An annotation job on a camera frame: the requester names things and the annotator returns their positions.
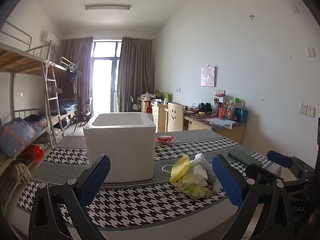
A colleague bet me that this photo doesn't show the metal bunk bed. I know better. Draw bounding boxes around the metal bunk bed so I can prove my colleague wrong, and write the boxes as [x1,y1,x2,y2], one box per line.
[0,21,65,190]
[46,56,81,133]

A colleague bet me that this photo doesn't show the yellow foam net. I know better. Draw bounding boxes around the yellow foam net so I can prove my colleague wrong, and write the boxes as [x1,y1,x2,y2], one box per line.
[170,154,191,183]

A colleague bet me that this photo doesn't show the white tissue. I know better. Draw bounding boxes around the white tissue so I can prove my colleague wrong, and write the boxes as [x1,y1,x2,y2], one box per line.
[186,152,213,183]

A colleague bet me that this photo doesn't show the brown curtain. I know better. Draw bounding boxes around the brown curtain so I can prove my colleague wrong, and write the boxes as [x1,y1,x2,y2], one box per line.
[59,37,94,120]
[117,37,156,113]

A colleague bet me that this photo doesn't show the cluster of toiletry bottles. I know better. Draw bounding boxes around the cluster of toiletry bottles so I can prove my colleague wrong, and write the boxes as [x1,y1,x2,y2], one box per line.
[212,94,248,124]

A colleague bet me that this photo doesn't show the wooden desk with drawers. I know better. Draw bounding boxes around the wooden desk with drawers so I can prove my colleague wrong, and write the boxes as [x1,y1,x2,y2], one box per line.
[137,97,188,133]

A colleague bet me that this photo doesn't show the wooden desk patterned cover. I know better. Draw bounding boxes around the wooden desk patterned cover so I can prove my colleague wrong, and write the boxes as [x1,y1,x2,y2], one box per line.
[183,110,247,144]

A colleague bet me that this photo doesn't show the glass balcony door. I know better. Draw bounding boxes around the glass balcony door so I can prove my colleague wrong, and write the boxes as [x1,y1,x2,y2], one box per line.
[91,40,122,114]

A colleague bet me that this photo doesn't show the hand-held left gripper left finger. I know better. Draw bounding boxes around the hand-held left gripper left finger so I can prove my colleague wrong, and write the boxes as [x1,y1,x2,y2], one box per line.
[29,154,111,240]

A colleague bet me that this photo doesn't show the black folding chair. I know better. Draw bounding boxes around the black folding chair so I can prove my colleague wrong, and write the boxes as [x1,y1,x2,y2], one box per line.
[73,97,92,132]

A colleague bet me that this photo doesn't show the green printed packet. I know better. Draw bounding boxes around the green printed packet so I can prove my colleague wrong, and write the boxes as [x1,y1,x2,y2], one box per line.
[179,181,213,200]

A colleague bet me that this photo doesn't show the red plastic bag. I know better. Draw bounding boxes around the red plastic bag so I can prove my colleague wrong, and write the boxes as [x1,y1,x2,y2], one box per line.
[25,144,45,162]

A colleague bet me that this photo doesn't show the metal bunk ladder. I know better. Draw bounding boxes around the metal bunk ladder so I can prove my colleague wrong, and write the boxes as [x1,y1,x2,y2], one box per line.
[43,44,64,150]

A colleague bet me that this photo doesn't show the blue quilt orange stripes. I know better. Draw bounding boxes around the blue quilt orange stripes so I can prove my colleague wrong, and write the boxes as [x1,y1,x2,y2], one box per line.
[0,114,48,159]

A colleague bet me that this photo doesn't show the hanging dark clothes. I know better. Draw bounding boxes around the hanging dark clothes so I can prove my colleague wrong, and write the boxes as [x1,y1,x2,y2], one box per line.
[66,69,80,83]

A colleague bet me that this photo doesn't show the black headphones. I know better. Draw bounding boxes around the black headphones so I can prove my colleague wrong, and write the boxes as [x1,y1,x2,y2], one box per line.
[198,102,212,113]

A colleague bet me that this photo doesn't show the cartoon wall picture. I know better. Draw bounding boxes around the cartoon wall picture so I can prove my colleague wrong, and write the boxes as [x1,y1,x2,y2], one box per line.
[201,66,217,87]

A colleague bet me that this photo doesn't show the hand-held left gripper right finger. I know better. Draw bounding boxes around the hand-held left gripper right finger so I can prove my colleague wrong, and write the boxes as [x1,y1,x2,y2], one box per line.
[212,154,297,240]

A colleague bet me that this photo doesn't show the white foam box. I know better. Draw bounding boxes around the white foam box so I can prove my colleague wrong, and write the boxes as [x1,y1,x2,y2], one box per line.
[83,112,156,183]

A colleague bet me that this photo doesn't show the white air conditioner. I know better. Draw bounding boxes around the white air conditioner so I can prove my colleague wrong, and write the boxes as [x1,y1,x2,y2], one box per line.
[40,31,60,48]

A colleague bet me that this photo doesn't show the dark green phone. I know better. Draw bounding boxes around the dark green phone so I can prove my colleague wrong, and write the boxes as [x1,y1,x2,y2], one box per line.
[228,149,263,167]

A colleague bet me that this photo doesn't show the ceiling light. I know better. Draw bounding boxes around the ceiling light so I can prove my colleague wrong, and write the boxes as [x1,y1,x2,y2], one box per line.
[84,4,131,11]

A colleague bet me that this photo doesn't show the printed papers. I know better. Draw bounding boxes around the printed papers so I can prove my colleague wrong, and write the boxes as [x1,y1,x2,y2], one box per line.
[207,118,236,130]

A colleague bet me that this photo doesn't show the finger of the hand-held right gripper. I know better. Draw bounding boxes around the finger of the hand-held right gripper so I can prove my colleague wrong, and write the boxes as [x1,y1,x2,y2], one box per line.
[266,150,316,180]
[244,163,304,188]

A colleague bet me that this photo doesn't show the red snack packet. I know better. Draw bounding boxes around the red snack packet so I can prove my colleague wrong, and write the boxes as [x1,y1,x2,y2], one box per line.
[155,135,176,145]

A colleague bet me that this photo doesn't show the wooden chair smiley backrest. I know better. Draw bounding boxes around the wooden chair smiley backrest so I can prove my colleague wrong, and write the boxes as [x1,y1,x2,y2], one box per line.
[167,102,188,132]

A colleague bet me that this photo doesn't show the dark blue plaid quilt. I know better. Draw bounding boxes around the dark blue plaid quilt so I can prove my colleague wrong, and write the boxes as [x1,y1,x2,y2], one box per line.
[49,99,78,114]

